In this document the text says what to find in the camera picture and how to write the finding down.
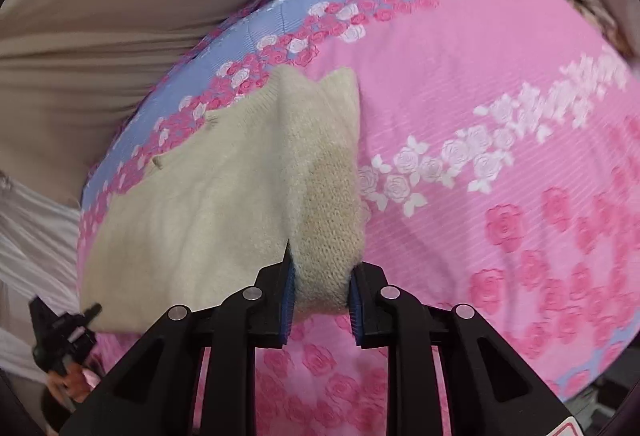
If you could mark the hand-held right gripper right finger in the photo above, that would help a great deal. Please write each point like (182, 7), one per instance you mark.
(367, 306)

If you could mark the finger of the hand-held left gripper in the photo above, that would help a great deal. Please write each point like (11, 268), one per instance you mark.
(57, 323)

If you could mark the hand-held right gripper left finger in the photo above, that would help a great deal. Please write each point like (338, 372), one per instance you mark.
(272, 306)

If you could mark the cream sweater with black hearts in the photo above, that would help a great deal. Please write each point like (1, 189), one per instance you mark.
(225, 216)

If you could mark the white pleated cloth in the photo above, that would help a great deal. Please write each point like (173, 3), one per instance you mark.
(35, 241)

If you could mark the pink floral bedsheet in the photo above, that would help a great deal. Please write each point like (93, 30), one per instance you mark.
(475, 166)

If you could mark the beige draped cloth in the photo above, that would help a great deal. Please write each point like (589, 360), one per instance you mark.
(125, 16)

